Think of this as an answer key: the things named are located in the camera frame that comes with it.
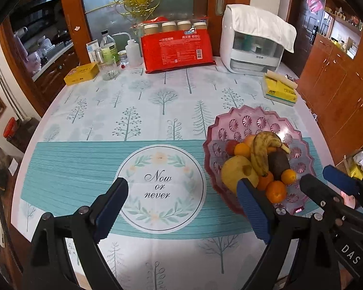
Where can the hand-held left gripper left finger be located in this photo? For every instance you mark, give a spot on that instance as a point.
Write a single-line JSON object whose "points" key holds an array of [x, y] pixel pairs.
{"points": [[110, 211]]}

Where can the wall shelf with small items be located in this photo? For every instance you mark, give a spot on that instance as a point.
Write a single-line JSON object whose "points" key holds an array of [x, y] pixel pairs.
{"points": [[344, 24]]}

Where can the white towel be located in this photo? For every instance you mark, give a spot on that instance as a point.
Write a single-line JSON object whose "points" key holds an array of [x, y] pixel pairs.
{"points": [[260, 24]]}

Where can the white squeeze bottle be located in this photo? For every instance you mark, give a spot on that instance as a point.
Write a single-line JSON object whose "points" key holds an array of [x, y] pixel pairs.
{"points": [[133, 54]]}

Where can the frosted glass sliding door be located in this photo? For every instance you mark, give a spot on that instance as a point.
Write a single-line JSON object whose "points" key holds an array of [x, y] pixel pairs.
{"points": [[99, 18]]}

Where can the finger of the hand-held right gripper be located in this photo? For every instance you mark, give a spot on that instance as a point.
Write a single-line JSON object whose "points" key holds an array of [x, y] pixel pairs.
{"points": [[340, 175], [313, 185]]}

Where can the dark entrance door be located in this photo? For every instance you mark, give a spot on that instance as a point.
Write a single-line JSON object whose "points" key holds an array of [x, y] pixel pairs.
{"points": [[302, 36]]}

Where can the clear bottle green label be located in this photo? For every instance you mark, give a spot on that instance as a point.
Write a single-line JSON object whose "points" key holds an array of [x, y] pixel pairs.
{"points": [[108, 46]]}

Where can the mandarin orange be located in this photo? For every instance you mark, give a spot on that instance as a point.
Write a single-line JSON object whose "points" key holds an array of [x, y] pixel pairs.
{"points": [[289, 177], [275, 191], [242, 151], [264, 181], [270, 150]]}

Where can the long wooden cabinet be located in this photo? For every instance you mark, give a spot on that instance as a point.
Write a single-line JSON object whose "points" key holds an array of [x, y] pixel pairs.
{"points": [[335, 90]]}

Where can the white countertop cabinet appliance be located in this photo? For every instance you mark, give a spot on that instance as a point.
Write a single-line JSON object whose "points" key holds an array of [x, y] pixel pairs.
{"points": [[251, 60]]}

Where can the small glass jar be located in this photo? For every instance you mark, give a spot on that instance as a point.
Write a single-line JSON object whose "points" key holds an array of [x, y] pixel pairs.
{"points": [[123, 58]]}

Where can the teal striped placemat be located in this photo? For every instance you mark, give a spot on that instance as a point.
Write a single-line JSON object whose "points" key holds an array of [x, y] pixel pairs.
{"points": [[78, 172]]}

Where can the yellow tissue pack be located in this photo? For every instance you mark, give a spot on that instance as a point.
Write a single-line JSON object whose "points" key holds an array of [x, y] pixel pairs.
{"points": [[281, 92]]}

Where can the pink glass fruit bowl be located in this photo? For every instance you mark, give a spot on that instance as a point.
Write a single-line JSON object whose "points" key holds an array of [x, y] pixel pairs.
{"points": [[251, 120]]}

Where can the cardboard box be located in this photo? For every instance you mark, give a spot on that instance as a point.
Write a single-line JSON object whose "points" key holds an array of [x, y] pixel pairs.
{"points": [[343, 163]]}

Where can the red lid container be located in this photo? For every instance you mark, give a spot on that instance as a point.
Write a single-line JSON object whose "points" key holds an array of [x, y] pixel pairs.
{"points": [[9, 128]]}

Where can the red plastic package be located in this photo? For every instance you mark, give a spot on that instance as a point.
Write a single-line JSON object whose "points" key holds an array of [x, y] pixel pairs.
{"points": [[175, 51]]}

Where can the small metal can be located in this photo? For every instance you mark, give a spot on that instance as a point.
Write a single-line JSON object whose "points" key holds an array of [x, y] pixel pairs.
{"points": [[99, 56]]}

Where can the white carton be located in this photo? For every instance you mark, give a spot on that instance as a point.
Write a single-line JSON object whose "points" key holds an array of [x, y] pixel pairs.
{"points": [[92, 50]]}

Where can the clear drinking glass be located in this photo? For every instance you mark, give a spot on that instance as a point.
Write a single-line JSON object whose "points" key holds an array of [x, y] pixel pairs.
{"points": [[108, 71]]}

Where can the yellow flat box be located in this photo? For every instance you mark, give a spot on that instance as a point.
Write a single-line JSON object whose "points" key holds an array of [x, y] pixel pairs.
{"points": [[81, 74]]}

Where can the yellow plastic bag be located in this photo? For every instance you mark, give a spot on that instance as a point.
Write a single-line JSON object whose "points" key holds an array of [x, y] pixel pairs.
{"points": [[355, 172]]}

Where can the wooden kitchen cabinet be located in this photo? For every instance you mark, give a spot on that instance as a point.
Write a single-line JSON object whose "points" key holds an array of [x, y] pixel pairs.
{"points": [[54, 72]]}

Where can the tree print tablecloth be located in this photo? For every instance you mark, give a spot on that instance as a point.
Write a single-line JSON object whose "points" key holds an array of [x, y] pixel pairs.
{"points": [[169, 102]]}

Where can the small red fruit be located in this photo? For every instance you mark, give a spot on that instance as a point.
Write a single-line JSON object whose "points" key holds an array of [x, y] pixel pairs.
{"points": [[230, 147]]}

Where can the dark avocado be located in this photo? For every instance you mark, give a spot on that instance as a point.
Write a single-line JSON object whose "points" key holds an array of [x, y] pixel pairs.
{"points": [[278, 163]]}

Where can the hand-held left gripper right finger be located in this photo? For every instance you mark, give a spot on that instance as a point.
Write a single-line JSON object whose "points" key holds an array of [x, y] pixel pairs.
{"points": [[254, 211]]}

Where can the spotted yellow banana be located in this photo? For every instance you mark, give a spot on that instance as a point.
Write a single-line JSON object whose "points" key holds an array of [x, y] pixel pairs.
{"points": [[260, 154]]}

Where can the red yellow apple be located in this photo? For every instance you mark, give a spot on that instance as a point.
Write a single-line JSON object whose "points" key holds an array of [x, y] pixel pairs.
{"points": [[249, 140]]}

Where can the pink door decoration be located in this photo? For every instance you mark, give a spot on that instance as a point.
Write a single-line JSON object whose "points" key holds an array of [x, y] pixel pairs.
{"points": [[316, 3]]}

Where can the row of shoes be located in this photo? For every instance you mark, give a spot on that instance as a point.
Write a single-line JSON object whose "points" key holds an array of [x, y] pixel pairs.
{"points": [[291, 78]]}

